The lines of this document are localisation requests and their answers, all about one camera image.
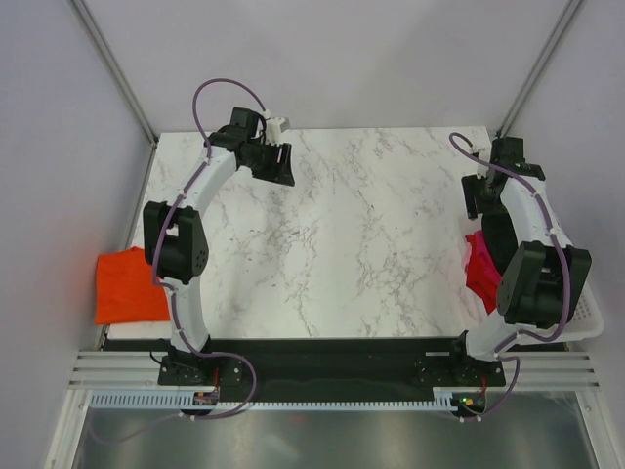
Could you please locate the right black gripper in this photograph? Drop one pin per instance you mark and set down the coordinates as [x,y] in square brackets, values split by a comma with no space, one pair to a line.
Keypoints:
[471,187]

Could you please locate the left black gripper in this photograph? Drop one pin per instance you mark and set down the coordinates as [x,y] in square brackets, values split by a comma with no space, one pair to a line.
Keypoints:
[280,173]

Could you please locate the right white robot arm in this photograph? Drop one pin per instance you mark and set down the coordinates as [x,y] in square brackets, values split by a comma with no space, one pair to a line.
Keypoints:
[529,275]

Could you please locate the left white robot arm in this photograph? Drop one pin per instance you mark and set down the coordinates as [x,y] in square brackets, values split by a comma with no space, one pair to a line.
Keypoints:
[175,243]

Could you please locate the pink t shirt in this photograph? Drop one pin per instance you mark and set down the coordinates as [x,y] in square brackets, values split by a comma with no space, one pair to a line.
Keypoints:
[479,247]

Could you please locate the white plastic laundry basket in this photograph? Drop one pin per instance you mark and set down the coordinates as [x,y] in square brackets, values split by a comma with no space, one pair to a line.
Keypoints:
[584,319]

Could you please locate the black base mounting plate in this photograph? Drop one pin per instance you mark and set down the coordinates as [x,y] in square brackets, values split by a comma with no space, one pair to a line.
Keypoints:
[336,370]

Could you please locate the orange folded t shirt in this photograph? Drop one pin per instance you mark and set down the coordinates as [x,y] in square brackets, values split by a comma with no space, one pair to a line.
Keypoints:
[125,292]

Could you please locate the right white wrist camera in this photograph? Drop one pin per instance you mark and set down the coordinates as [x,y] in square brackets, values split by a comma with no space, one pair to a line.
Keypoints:
[483,168]

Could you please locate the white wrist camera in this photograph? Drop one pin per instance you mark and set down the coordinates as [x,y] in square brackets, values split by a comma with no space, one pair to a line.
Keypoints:
[275,127]
[483,168]

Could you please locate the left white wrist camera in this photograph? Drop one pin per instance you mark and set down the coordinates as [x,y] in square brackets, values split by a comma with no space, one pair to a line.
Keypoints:
[275,127]

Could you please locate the left aluminium corner post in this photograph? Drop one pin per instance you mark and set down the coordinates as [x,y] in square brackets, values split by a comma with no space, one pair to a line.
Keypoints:
[89,23]

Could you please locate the aluminium corner post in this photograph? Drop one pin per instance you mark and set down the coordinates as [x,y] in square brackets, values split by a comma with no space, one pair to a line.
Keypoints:
[89,23]
[540,65]

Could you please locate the right aluminium corner post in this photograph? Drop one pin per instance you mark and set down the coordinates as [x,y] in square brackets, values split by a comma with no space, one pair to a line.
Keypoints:
[540,65]

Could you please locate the white slotted cable duct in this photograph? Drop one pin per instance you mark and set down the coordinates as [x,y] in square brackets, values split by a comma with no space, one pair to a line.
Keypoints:
[193,400]

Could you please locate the aluminium frame rail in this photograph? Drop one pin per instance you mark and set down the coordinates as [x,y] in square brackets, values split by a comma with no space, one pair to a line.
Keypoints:
[114,370]

